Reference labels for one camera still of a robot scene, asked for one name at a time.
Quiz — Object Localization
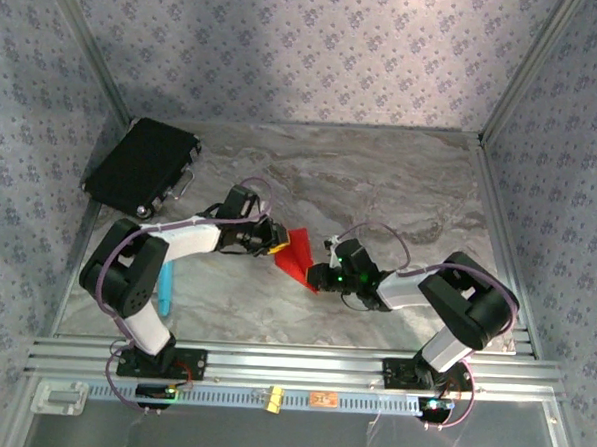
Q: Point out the circuit board with led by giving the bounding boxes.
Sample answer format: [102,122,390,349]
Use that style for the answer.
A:
[135,382,179,401]
[417,397,456,424]

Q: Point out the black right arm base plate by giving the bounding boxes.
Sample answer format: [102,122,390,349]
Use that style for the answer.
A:
[382,356,476,394]

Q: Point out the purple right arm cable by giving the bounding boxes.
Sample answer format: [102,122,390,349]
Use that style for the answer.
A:
[327,220,524,436]

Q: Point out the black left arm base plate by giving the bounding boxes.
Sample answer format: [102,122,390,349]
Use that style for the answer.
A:
[115,343,209,383]

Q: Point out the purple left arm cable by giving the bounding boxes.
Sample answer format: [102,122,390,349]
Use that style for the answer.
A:
[82,168,277,423]

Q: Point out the aluminium frame post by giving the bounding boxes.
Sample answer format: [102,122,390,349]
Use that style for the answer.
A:
[36,0,141,126]
[477,0,585,149]

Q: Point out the orange label tag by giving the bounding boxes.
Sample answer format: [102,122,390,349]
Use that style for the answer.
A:
[309,390,340,409]

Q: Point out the light blue tube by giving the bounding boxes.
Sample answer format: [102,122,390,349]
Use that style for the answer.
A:
[155,260,177,319]

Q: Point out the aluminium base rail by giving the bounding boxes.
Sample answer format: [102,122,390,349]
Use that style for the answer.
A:
[22,332,566,403]

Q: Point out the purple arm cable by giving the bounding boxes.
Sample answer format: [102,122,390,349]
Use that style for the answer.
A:
[82,168,277,423]
[327,220,524,436]

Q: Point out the white plastic bracket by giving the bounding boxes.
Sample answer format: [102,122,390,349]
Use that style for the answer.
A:
[30,378,90,417]

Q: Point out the red paper sheet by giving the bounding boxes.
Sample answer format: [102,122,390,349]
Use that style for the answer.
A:
[269,225,325,297]

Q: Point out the left circuit board with LED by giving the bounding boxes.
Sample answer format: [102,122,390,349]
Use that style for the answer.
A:
[135,382,179,401]

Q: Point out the yellow connector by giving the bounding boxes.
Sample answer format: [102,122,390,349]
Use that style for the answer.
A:
[263,385,286,414]

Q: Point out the right circuit board with LED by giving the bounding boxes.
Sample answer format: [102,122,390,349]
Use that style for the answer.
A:
[417,397,456,424]

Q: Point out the black hard case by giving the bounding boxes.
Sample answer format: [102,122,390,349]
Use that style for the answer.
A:
[79,114,205,224]

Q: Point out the grey slotted cable duct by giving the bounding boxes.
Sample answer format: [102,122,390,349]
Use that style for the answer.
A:
[86,378,421,419]

